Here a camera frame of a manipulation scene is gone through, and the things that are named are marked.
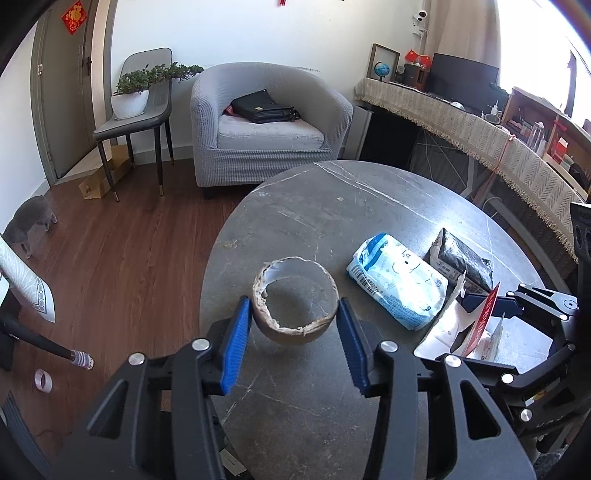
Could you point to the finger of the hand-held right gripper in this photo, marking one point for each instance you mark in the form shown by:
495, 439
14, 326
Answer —
508, 381
540, 302

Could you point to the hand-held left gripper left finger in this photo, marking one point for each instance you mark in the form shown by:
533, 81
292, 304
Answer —
235, 341

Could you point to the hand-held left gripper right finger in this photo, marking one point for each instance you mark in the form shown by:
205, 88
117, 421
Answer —
353, 346

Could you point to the brown tape roll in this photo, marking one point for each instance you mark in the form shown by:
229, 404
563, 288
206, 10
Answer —
286, 334

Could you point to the white red carton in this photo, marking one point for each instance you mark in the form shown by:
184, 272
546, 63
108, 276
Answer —
455, 323

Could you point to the blue white tissue packet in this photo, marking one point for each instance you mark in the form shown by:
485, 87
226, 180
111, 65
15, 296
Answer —
401, 281

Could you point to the black plastic packet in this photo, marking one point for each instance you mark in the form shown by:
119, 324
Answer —
461, 258

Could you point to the round grey marble table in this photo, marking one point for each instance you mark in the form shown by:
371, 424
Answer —
300, 217

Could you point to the beige lace desk cloth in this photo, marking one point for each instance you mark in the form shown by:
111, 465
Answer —
485, 138

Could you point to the wooden desk shelf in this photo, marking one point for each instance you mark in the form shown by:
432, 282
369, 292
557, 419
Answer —
545, 124

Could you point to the clear tape roll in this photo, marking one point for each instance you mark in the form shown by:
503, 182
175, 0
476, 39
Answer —
36, 381

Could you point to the grey armchair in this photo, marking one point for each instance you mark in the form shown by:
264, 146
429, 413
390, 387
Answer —
207, 138

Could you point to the flat cardboard box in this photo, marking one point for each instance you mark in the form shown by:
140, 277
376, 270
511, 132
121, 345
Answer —
104, 177

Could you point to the black handbag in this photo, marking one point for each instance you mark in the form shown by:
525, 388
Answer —
263, 108

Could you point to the black monitor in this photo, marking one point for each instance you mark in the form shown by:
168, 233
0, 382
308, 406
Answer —
461, 81

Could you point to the grey dining chair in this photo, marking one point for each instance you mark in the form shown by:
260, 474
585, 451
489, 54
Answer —
134, 127

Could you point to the grey cat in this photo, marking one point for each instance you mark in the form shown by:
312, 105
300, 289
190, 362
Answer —
30, 221

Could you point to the dark floor mat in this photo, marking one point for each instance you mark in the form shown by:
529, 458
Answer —
14, 434

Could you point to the dark brown box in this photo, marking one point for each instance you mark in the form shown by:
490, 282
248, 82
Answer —
413, 76

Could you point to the potted plant white pot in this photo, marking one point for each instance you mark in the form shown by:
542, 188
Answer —
131, 104

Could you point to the small red flags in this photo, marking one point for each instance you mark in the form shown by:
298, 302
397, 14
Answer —
418, 57

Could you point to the small blue globe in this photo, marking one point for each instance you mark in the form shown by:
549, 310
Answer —
382, 69

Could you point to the grey door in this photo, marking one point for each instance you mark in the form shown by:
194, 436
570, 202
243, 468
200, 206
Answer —
60, 101

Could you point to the red diamond door decoration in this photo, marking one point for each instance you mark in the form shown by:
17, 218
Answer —
74, 16

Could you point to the wooden picture frame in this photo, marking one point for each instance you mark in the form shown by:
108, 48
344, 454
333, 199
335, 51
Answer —
392, 55

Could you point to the white security camera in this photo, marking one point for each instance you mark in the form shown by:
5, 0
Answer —
421, 16

